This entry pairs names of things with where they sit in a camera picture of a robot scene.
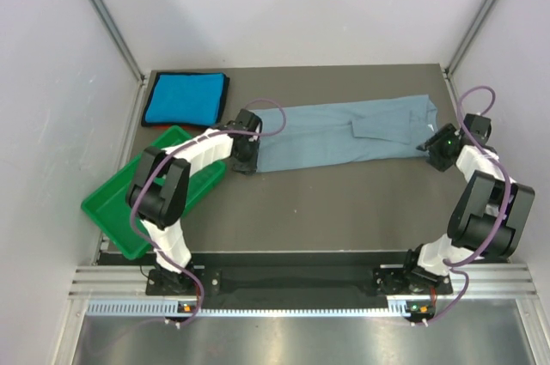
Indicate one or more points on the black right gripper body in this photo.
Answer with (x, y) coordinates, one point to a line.
(438, 154)

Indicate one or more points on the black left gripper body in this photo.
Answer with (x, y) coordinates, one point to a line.
(247, 161)

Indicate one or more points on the light blue t-shirt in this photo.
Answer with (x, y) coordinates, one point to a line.
(339, 133)

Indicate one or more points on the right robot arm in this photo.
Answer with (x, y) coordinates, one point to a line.
(491, 213)

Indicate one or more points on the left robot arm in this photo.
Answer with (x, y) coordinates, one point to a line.
(159, 189)

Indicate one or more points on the folded black t-shirt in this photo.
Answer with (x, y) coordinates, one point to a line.
(225, 94)

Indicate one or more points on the folded bright blue t-shirt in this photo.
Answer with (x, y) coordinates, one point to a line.
(185, 99)

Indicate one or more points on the aluminium frame rail front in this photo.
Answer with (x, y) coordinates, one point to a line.
(485, 281)

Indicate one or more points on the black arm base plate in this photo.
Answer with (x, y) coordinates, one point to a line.
(368, 280)

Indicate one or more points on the right aluminium corner post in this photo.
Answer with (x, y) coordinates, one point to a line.
(468, 38)

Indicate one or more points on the aluminium corner post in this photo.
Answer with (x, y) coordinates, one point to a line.
(468, 38)
(112, 29)

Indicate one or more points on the left aluminium corner post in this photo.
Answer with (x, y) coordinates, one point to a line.
(112, 29)

